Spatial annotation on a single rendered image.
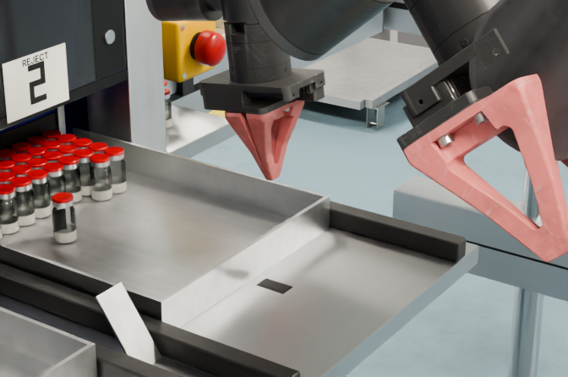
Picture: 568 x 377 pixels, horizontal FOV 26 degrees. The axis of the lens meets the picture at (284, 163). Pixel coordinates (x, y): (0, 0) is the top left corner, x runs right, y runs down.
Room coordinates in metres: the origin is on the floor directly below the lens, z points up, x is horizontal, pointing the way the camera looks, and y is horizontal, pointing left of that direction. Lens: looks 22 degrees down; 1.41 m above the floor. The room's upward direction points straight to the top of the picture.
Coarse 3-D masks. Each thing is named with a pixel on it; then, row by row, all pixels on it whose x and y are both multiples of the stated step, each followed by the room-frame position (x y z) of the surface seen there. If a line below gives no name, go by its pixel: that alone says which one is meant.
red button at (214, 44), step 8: (208, 32) 1.34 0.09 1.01; (216, 32) 1.34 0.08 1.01; (200, 40) 1.33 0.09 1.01; (208, 40) 1.33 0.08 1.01; (216, 40) 1.33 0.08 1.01; (224, 40) 1.35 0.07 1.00; (200, 48) 1.32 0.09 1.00; (208, 48) 1.32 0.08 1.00; (216, 48) 1.33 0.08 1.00; (224, 48) 1.34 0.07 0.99; (200, 56) 1.32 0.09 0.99; (208, 56) 1.32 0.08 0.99; (216, 56) 1.33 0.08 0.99; (208, 64) 1.33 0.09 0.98; (216, 64) 1.33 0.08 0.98
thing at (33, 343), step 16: (0, 320) 0.88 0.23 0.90; (16, 320) 0.87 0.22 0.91; (32, 320) 0.86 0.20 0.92; (0, 336) 0.88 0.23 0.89; (16, 336) 0.87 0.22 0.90; (32, 336) 0.86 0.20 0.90; (48, 336) 0.85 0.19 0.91; (64, 336) 0.84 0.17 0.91; (0, 352) 0.87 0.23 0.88; (16, 352) 0.87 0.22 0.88; (32, 352) 0.86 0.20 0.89; (48, 352) 0.85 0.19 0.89; (64, 352) 0.84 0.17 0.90; (80, 352) 0.81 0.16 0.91; (0, 368) 0.84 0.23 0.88; (16, 368) 0.84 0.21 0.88; (32, 368) 0.84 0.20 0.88; (48, 368) 0.84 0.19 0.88; (64, 368) 0.80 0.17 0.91; (80, 368) 0.81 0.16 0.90; (96, 368) 0.83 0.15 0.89
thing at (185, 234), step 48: (144, 192) 1.19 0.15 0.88; (192, 192) 1.19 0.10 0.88; (240, 192) 1.16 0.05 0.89; (288, 192) 1.13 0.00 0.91; (0, 240) 1.08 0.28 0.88; (48, 240) 1.08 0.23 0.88; (96, 240) 1.08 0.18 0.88; (144, 240) 1.08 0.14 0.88; (192, 240) 1.08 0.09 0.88; (240, 240) 1.08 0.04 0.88; (288, 240) 1.05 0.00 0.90; (96, 288) 0.93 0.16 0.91; (144, 288) 0.98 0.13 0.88; (192, 288) 0.93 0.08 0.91
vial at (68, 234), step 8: (72, 200) 1.08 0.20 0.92; (56, 208) 1.07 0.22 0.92; (64, 208) 1.07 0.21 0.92; (72, 208) 1.08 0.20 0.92; (56, 216) 1.07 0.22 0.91; (64, 216) 1.07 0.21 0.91; (72, 216) 1.07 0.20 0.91; (56, 224) 1.07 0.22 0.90; (64, 224) 1.07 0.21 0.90; (72, 224) 1.07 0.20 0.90; (56, 232) 1.07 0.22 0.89; (64, 232) 1.07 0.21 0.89; (72, 232) 1.07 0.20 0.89; (56, 240) 1.07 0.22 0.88; (64, 240) 1.07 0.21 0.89; (72, 240) 1.07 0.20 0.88
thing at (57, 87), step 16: (48, 48) 1.16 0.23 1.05; (64, 48) 1.18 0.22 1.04; (16, 64) 1.12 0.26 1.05; (48, 64) 1.16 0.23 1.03; (64, 64) 1.18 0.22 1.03; (16, 80) 1.12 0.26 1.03; (32, 80) 1.14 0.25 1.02; (48, 80) 1.16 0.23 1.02; (64, 80) 1.18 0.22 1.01; (16, 96) 1.12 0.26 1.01; (48, 96) 1.16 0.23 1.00; (64, 96) 1.18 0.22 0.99; (16, 112) 1.12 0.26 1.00; (32, 112) 1.14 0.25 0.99
